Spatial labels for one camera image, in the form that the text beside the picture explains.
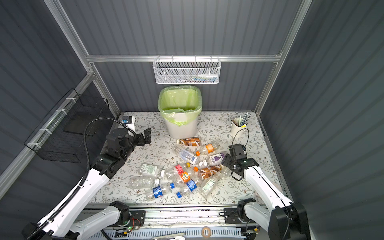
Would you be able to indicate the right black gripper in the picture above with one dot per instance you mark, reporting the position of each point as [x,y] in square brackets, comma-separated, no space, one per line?
[227,160]

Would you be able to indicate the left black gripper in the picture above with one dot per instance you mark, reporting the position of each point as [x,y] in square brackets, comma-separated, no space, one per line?
[141,142]

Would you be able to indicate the clear tall bottle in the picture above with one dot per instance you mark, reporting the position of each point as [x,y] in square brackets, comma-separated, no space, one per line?
[225,172]

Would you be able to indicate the purple grape label bottle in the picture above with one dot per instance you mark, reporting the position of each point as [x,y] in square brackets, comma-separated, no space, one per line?
[212,160]

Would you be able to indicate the orange cap clear bottle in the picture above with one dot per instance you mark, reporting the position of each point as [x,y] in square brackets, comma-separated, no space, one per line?
[206,149]

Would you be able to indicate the green white label bottle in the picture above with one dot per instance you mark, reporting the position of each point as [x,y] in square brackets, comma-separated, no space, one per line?
[150,170]

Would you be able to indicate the green label tall bottle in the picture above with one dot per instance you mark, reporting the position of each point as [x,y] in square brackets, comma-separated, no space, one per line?
[210,184]

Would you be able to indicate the blue label bottle front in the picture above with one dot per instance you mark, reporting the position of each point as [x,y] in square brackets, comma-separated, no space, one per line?
[160,191]

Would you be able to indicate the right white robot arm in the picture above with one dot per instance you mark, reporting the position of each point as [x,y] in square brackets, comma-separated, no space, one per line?
[281,218]

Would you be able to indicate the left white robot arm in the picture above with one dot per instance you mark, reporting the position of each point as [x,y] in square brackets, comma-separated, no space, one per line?
[60,223]

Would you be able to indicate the brown label bottle near bin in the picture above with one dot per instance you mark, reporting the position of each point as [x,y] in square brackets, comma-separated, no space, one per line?
[189,142]

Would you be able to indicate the white trash bin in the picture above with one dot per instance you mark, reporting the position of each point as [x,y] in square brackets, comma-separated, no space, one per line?
[180,127]

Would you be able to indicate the green bin liner bag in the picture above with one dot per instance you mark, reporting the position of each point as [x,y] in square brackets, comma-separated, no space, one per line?
[180,105]

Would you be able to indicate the brown tea bottle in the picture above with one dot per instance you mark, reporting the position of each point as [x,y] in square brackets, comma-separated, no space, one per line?
[209,171]

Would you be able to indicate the white pen cup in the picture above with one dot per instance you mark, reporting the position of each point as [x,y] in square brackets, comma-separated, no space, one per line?
[237,128]

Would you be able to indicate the clear empty bottle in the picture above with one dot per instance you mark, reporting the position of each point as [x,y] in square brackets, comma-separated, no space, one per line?
[142,182]

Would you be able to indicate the blue white label bottle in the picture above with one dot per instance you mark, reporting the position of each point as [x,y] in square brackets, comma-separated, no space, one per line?
[186,155]

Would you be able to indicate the pink white calculator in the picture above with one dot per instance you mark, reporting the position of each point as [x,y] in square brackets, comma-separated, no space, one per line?
[279,188]

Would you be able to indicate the blue label bottle blue cap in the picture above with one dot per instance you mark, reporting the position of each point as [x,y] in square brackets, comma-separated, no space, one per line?
[187,189]

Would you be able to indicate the orange label bottle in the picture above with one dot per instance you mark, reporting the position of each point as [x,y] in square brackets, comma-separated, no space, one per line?
[186,175]

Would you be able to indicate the pink label bottle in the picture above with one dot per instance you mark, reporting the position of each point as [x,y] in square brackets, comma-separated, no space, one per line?
[172,172]

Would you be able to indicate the tape roll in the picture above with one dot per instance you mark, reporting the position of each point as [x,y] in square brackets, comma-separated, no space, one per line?
[206,232]

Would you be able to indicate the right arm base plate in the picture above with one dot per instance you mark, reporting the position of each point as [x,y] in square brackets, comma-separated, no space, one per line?
[235,216]

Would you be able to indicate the black wire side basket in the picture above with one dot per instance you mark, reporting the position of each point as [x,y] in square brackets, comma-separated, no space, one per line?
[60,138]

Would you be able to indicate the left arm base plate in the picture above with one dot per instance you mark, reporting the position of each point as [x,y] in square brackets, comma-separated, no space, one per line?
[136,219]

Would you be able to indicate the white wire wall basket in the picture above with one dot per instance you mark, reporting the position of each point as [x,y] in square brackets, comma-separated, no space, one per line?
[189,72]

